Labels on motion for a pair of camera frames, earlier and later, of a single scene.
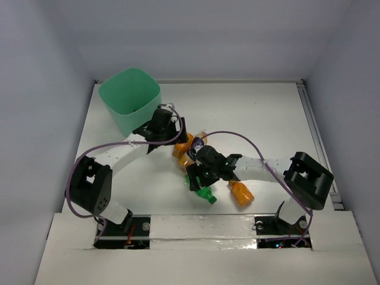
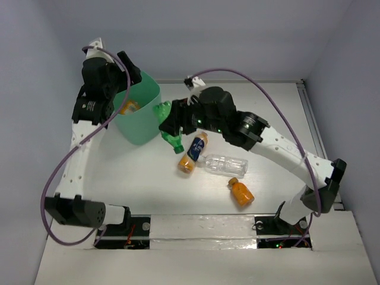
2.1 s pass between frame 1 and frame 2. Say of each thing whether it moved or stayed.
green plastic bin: stayed
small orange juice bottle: stayed
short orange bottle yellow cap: moved
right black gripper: moved
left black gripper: moved
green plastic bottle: moved
